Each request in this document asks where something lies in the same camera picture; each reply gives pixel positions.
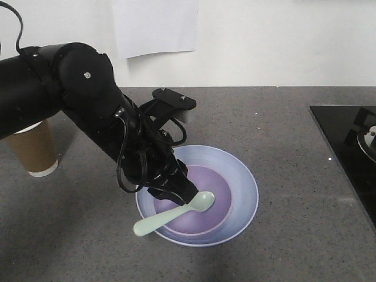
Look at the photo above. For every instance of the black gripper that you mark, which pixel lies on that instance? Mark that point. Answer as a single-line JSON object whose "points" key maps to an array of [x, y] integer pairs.
{"points": [[184, 190]]}

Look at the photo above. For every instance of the white plastic spoon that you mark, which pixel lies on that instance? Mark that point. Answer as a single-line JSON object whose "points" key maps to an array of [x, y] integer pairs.
{"points": [[200, 203]]}

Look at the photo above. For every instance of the brown paper cup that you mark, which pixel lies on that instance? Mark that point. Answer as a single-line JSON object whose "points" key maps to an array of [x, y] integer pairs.
{"points": [[34, 148]]}

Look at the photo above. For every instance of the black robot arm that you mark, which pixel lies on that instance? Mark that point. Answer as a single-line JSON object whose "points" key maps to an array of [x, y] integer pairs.
{"points": [[75, 79]]}

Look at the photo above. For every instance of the light blue plate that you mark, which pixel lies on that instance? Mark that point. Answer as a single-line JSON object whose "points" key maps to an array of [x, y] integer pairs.
{"points": [[236, 198]]}

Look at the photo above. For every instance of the black gas stove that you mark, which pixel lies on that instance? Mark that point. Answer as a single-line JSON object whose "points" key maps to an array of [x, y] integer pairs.
{"points": [[350, 132]]}

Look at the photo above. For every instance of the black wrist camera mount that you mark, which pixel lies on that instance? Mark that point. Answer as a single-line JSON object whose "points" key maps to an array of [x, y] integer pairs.
{"points": [[167, 104]]}

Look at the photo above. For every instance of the white paper on wall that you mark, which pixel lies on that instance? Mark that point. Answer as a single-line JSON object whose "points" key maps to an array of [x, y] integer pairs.
{"points": [[148, 27]]}

